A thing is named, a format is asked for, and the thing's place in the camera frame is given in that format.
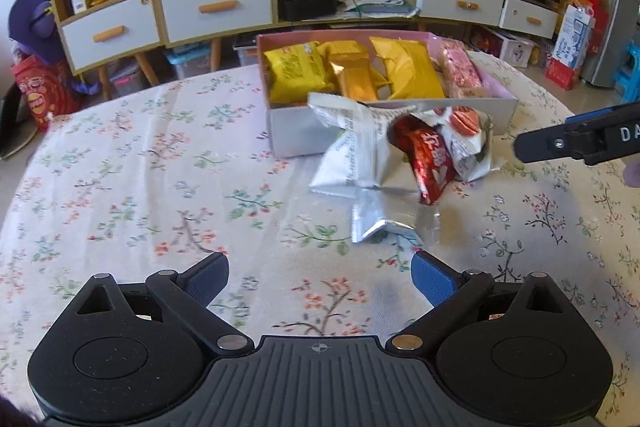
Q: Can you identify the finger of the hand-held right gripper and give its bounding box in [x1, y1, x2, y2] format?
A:
[564, 102, 640, 130]
[513, 123, 592, 164]

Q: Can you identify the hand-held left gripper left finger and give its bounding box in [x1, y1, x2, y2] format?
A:
[65, 251, 257, 354]

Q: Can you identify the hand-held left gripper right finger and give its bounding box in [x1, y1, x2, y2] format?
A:
[389, 250, 573, 354]

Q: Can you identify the plain yellow snack packet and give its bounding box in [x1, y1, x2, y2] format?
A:
[369, 35, 447, 101]

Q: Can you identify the pink cardboard box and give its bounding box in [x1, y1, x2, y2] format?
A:
[255, 29, 519, 158]

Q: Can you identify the red flat box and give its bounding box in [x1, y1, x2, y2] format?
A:
[544, 56, 582, 91]

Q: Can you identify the blue plastic stool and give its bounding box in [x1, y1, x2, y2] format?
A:
[614, 43, 640, 104]

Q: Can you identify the white packet red macaron print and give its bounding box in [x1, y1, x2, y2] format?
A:
[419, 103, 497, 184]

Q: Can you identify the flat silver snack packet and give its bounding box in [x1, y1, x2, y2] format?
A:
[349, 186, 444, 249]

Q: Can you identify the blue white carton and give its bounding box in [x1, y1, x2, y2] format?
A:
[554, 3, 597, 74]

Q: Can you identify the white box red print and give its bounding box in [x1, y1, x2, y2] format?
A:
[471, 26, 534, 68]

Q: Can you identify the pink snack packet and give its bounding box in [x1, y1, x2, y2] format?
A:
[438, 40, 486, 100]

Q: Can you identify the red snack packet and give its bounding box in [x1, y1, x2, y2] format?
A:
[389, 113, 457, 206]

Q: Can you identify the silver white snack packet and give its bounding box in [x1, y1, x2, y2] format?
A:
[306, 91, 396, 194]

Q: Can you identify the gold orange snack packet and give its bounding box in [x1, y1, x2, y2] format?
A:
[327, 51, 390, 104]

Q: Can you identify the plastic bin blue lid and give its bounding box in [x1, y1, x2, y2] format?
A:
[164, 46, 214, 84]

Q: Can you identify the small clear plastic bin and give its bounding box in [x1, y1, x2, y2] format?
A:
[106, 61, 139, 98]

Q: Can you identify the yellow printed snack packet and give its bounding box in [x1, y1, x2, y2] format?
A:
[263, 42, 337, 106]

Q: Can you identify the plastic bin black lid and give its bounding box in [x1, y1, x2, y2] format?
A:
[232, 34, 262, 68]

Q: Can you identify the red snack bag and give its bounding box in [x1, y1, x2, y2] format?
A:
[11, 56, 84, 134]

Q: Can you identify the purple plush figure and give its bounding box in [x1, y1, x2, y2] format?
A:
[8, 0, 67, 64]

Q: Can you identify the white drawer wooden handle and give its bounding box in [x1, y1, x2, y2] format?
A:
[158, 0, 274, 46]
[59, 0, 162, 76]
[418, 0, 507, 28]
[499, 0, 559, 40]

